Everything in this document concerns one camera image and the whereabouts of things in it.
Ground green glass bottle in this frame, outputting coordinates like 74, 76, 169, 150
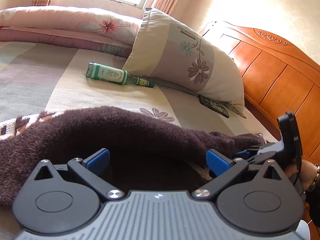
86, 62, 155, 88

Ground orange wooden headboard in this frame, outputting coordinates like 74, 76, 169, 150
198, 21, 320, 240

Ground dark brown fuzzy sweater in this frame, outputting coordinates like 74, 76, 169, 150
1, 106, 264, 206

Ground dark green patterned packet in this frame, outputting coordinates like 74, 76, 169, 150
199, 95, 229, 118

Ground person right hand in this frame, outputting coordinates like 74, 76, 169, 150
284, 160, 318, 190

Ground floral cream pillow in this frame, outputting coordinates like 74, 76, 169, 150
124, 9, 245, 115

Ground striped pastel bed sheet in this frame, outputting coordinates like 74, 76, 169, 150
0, 41, 278, 240

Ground pink floral folded quilt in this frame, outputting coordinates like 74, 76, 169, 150
1, 5, 142, 57

